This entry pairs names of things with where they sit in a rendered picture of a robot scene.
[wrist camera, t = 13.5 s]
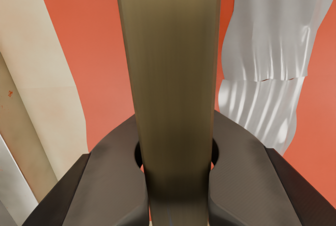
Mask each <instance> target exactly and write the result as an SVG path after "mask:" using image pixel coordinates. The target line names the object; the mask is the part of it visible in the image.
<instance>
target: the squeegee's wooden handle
mask: <svg viewBox="0 0 336 226"><path fill-rule="evenodd" d="M117 3H118V9H119V16H120V22H121V29H122V35H123V41H124V48H125V54H126V61H127V67H128V74H129V80H130V87H131V93H132V99H133V106H134V112H135V119H136V125H137V132H138V138H139V145H140V151H141V158H142V164H143V170H144V175H145V181H146V187H147V194H148V200H149V209H150V216H151V222H152V226H208V192H209V174H210V171H211V161H212V144H213V127H214V110H215V93H216V76H217V58H218V41H219V24H220V7H221V0H117Z"/></svg>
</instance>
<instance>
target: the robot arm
mask: <svg viewBox="0 0 336 226"><path fill-rule="evenodd" d="M211 161H212V163H213V165H214V167H213V168H212V170H211V171H210V173H209V184H208V223H209V226H336V209H335V208H334V207H333V206H332V205H331V204H330V203H329V202H328V201H327V200H326V199H325V198H324V197H323V196H322V195H321V194H320V193H319V192H318V191H317V190H316V189H315V188H314V187H313V186H312V185H311V184H310V183H309V182H308V181H307V180H306V179H305V178H304V177H303V176H302V175H301V174H300V173H299V172H298V171H297V170H296V169H295V168H294V167H293V166H292V165H291V164H289V163H288V162H287V161H286V160H285V159H284V158H283V157H282V156H281V155H280V154H279V153H278V152H277V151H276V150H275V149H274V148H267V147H266V146H265V145H264V144H263V143H262V142H261V141H260V140H259V139H258V138H257V137H255V136H254V135H253V134H252V133H251V132H249V131H248V130H246V129H245V128H244V127H242V126H241V125H239V124H237V123H236V122H234V121H233V120H231V119H229V118H228V117H226V116H225V115H223V114H221V113H219V112H218V111H216V110H214V119H213V136H212V153H211ZM142 164H143V162H142V155H141V149H140V142H139V136H138V130H137V123H136V117H135V114H133V115H132V116H131V117H129V118H128V119H126V120H125V121H124V122H122V123H121V124H120V125H118V126H117V127H116V128H114V129H113V130H112V131H110V132H109V133H108V134H107V135H106V136H104V137H103V138H102V139H101V140H100V141H99V142H98V143H97V144H96V145H95V147H94V148H93V149H92V150H91V151H90V153H89V154H82V155H81V156H80V157H79V159H78V160H77V161H76V162H75V163H74V164H73V165H72V167H71V168H70V169H69V170H68V171H67V172H66V173H65V174H64V176H63V177H62V178H61V179H60V180H59V181H58V182H57V184H56V185H55V186H54V187H53V188H52V189H51V190H50V192H49V193H48V194H47V195H46V196H45V197H44V198H43V200H42V201H41V202H40V203H39V204H38V205H37V206H36V208H35V209H34V210H33V211H32V213H31V214H30V215H29V216H28V218H27V219H26V220H25V222H24V223H23V224H22V226H149V224H150V212H149V198H148V191H147V185H146V178H145V174H144V173H143V171H142V170H141V166H142Z"/></svg>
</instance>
